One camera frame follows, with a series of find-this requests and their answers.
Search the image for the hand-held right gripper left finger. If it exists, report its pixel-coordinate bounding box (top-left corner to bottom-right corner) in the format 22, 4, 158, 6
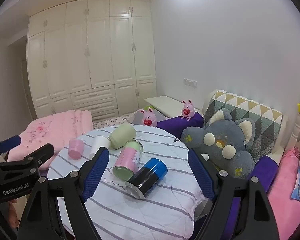
16, 146, 110, 240

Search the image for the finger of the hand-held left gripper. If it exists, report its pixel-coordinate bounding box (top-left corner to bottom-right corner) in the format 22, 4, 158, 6
0, 135, 22, 166
20, 143, 55, 175

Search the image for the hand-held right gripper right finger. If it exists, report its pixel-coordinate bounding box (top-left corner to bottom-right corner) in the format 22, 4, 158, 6
187, 148, 280, 240

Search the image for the blue and black cup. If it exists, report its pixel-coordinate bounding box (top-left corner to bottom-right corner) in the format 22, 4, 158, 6
125, 158, 168, 201

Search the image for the white cup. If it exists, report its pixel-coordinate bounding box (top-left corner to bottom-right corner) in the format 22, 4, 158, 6
90, 135, 111, 159

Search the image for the pink and green cup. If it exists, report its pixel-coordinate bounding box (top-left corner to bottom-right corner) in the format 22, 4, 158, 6
112, 140, 144, 181

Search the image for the light green cup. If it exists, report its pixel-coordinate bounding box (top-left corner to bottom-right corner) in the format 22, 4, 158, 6
108, 124, 137, 150

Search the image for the pink embroidered blanket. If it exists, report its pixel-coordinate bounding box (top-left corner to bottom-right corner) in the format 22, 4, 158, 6
6, 109, 94, 171

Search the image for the grey plush toy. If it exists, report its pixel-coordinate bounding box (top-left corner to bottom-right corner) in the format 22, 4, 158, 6
180, 108, 256, 180

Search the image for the heart print bed sheet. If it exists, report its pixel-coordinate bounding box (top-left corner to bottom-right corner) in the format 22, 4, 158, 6
92, 112, 146, 131

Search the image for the purple cushion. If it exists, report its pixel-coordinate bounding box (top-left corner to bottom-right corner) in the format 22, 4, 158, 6
221, 154, 279, 240
156, 111, 204, 141

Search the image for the striped table cloth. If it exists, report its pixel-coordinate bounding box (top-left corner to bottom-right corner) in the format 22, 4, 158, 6
47, 124, 207, 240

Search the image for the pink bunny plush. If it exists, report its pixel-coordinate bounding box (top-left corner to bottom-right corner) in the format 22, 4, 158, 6
139, 107, 158, 127
180, 99, 196, 121

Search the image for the white nightstand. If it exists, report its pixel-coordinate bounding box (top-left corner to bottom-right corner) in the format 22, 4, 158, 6
143, 95, 203, 118

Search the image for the triangle patterned quilted cushion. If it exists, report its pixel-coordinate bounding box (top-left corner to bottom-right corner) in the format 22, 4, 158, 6
203, 90, 284, 157

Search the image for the pink pillow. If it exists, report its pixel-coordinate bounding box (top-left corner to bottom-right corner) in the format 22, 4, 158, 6
267, 147, 300, 240

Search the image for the cream wardrobe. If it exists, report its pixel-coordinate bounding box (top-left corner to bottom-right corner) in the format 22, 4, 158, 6
27, 0, 158, 123

